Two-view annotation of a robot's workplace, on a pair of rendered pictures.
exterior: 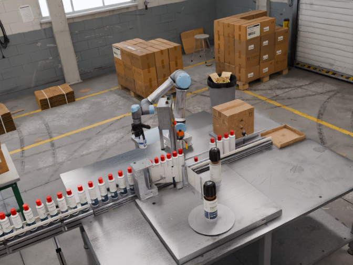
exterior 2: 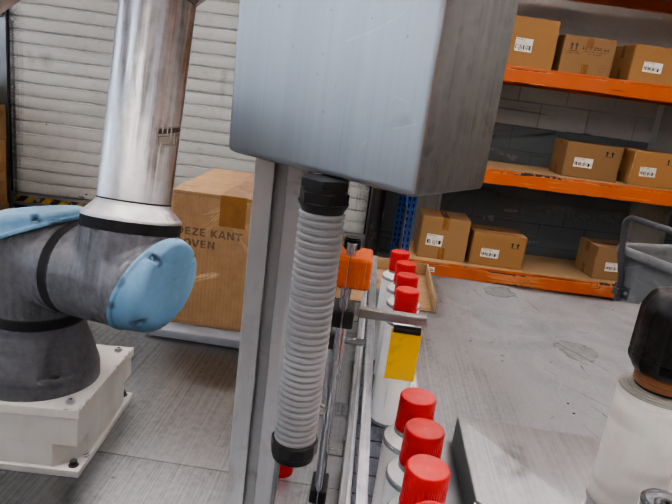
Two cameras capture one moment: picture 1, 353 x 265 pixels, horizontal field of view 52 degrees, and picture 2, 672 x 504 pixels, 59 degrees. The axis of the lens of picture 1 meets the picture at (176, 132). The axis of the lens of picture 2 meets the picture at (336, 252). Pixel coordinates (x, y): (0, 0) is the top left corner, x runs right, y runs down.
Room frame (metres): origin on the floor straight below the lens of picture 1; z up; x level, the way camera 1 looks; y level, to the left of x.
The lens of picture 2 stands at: (2.29, 0.45, 1.34)
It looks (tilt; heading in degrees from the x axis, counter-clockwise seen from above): 16 degrees down; 298
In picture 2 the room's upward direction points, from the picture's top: 7 degrees clockwise
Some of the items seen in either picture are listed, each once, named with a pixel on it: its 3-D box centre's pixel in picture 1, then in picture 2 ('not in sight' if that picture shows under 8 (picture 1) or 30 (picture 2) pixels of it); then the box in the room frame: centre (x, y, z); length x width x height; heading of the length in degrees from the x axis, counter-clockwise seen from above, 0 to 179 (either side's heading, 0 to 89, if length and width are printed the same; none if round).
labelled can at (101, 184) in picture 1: (102, 190); not in sight; (2.15, 0.57, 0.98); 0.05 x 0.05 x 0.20
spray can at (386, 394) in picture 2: (213, 149); (396, 356); (2.56, -0.28, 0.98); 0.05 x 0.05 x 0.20
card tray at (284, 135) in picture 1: (282, 135); (383, 279); (2.89, -0.97, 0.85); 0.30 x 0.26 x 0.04; 115
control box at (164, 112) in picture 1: (166, 113); (372, 34); (2.49, 0.06, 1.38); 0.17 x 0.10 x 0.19; 171
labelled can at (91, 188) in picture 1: (92, 193); not in sight; (2.12, 0.64, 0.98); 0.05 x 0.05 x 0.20
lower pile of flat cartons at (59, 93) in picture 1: (54, 96); not in sight; (6.47, 2.21, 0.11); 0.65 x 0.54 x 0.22; 117
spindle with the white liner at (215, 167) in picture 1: (215, 166); (651, 416); (2.24, -0.26, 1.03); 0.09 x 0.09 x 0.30
